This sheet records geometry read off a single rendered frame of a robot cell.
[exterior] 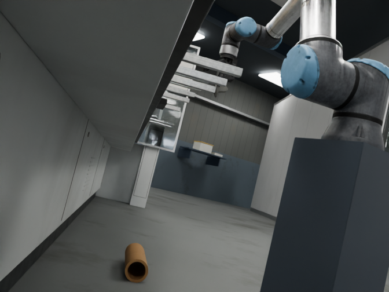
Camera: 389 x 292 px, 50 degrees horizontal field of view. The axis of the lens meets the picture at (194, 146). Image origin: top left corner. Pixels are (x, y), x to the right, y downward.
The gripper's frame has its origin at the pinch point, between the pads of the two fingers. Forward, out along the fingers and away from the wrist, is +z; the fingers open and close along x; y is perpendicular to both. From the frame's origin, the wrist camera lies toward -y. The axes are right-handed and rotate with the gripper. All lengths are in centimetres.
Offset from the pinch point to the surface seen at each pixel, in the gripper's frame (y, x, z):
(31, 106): -52, -125, 38
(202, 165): 158, 876, 0
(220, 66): -9, -52, 1
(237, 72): -2, -52, 1
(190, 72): -16.8, -26.6, -0.8
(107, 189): -47, 237, 72
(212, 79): -6.8, -26.5, -0.1
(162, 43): -33, -157, 31
